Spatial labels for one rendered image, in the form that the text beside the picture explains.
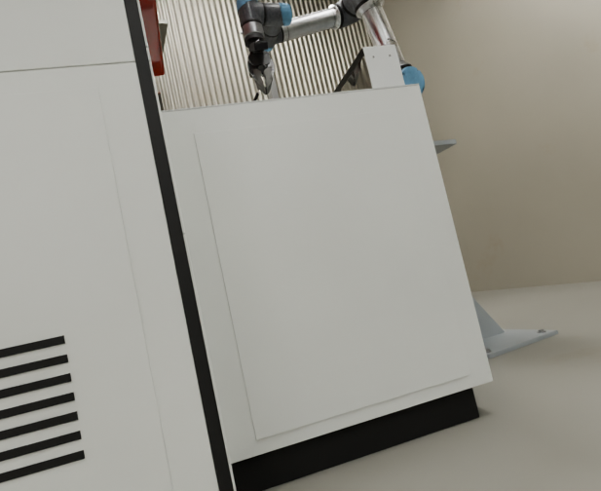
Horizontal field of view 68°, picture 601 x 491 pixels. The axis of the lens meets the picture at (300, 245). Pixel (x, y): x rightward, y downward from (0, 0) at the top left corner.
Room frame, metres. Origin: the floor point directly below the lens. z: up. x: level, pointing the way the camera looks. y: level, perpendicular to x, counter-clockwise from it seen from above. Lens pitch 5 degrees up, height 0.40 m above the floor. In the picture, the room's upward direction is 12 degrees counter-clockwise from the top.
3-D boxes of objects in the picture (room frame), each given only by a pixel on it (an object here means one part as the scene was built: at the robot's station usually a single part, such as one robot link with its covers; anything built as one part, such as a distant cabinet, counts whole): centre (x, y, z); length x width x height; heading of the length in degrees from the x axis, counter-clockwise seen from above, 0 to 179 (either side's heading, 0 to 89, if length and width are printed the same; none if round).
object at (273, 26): (1.54, -0.09, 1.37); 0.11 x 0.11 x 0.08; 19
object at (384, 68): (1.38, -0.24, 0.89); 0.55 x 0.09 x 0.14; 15
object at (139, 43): (1.10, 0.29, 1.02); 0.81 x 0.03 x 0.40; 15
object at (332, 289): (1.45, 0.04, 0.41); 0.96 x 0.64 x 0.82; 15
